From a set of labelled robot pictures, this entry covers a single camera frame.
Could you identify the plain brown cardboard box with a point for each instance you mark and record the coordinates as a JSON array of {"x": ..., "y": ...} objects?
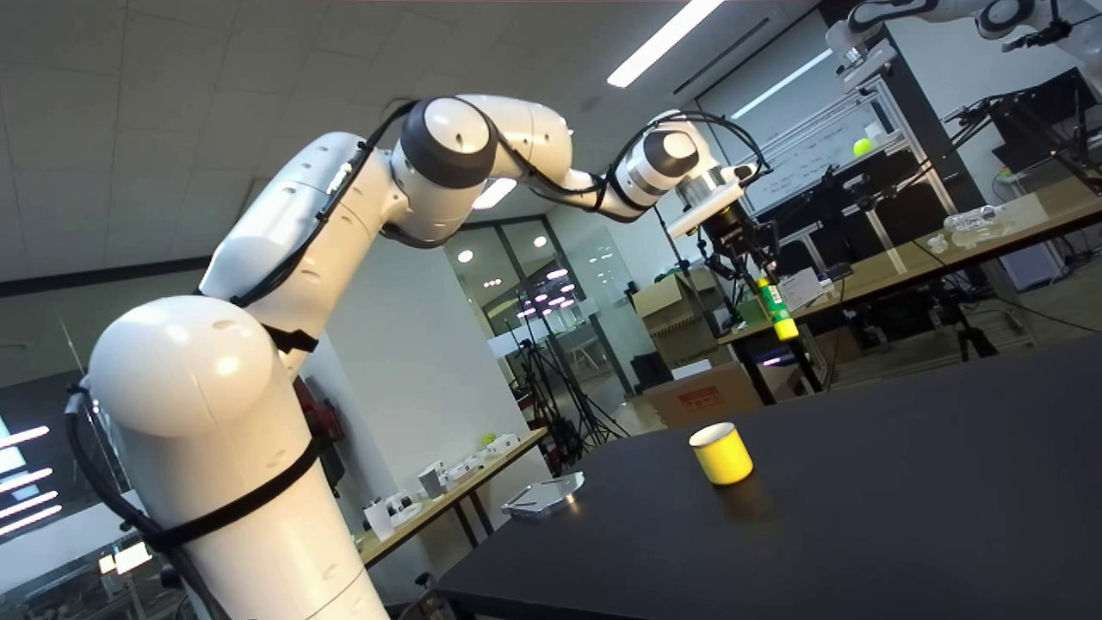
[{"x": 673, "y": 314}]

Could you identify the long light wooden table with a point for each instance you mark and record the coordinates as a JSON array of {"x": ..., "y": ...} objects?
[{"x": 449, "y": 494}]

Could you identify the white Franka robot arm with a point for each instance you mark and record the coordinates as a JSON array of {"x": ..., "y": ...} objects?
[{"x": 209, "y": 391}]

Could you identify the brown cardboard box red print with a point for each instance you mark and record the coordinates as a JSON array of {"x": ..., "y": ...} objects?
[{"x": 700, "y": 400}]

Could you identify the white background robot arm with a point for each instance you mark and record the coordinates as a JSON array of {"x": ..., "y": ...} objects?
[{"x": 974, "y": 17}]

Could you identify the green and yellow glue stick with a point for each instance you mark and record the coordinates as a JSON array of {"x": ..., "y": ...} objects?
[{"x": 779, "y": 311}]

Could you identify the long ceiling light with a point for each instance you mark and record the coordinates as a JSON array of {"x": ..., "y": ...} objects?
[{"x": 665, "y": 43}]

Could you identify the wooden desk with black legs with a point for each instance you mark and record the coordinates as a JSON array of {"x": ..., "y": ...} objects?
[{"x": 918, "y": 259}]

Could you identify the black camera tripod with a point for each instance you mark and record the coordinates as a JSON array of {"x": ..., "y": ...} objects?
[{"x": 551, "y": 391}]

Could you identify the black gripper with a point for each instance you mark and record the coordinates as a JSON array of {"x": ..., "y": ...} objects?
[{"x": 724, "y": 230}]

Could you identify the green tennis ball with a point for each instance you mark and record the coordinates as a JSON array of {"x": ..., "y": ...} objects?
[{"x": 863, "y": 146}]

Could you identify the white object at right edge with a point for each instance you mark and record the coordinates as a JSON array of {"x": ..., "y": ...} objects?
[{"x": 537, "y": 498}]

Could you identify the thin ceiling light strip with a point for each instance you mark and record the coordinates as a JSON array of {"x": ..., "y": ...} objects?
[{"x": 779, "y": 84}]

